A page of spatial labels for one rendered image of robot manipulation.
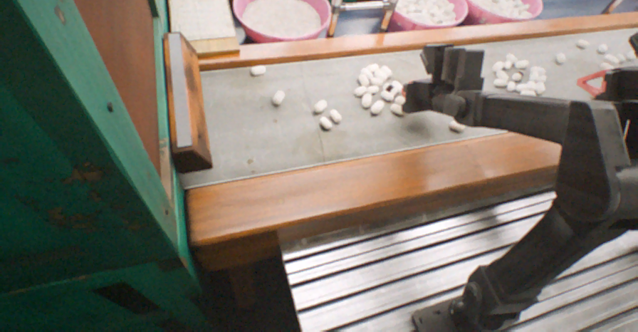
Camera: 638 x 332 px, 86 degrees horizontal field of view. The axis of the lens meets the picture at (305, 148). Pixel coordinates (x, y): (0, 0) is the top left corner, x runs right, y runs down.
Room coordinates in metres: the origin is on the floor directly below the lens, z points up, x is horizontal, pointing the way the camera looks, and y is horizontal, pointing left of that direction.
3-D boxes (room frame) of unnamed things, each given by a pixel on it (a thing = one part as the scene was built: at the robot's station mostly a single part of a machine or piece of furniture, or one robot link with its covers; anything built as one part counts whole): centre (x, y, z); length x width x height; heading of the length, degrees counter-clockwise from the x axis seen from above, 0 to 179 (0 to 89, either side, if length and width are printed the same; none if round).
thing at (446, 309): (0.16, -0.35, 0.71); 0.20 x 0.07 x 0.08; 117
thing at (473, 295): (0.17, -0.35, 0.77); 0.09 x 0.06 x 0.06; 105
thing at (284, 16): (0.83, 0.14, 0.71); 0.22 x 0.22 x 0.06
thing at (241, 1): (0.83, 0.14, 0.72); 0.27 x 0.27 x 0.10
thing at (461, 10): (1.02, -0.26, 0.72); 0.27 x 0.27 x 0.10
